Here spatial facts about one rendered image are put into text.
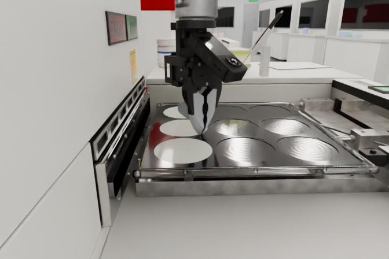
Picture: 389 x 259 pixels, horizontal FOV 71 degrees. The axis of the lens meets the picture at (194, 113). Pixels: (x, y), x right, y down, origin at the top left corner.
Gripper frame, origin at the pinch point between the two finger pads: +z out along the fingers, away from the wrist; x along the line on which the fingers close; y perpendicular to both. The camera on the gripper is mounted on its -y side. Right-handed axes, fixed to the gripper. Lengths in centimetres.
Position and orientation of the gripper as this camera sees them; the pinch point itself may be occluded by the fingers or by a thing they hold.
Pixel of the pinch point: (203, 129)
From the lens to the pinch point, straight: 52.7
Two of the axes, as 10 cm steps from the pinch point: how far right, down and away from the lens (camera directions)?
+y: -6.8, -2.3, 6.9
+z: 0.0, 9.5, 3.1
